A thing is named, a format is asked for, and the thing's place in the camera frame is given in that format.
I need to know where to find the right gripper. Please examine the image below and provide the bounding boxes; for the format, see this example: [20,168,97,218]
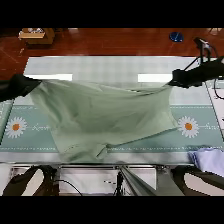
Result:
[169,67,202,90]

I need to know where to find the pale green shirt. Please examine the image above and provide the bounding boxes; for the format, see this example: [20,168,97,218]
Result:
[29,78,180,165]

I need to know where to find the blue round object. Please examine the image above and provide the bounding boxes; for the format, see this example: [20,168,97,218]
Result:
[168,31,185,43]

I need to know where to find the light blue garment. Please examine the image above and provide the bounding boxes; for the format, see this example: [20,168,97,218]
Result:
[187,146,224,180]

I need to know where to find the cardboard box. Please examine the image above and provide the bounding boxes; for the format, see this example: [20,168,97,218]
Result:
[17,27,56,46]

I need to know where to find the black cable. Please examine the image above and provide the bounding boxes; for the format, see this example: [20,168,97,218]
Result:
[53,179,83,197]
[213,77,224,101]

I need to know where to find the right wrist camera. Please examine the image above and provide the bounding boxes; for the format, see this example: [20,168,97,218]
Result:
[193,36,218,64]

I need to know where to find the silver frame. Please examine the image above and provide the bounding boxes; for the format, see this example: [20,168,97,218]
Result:
[0,161,224,197]

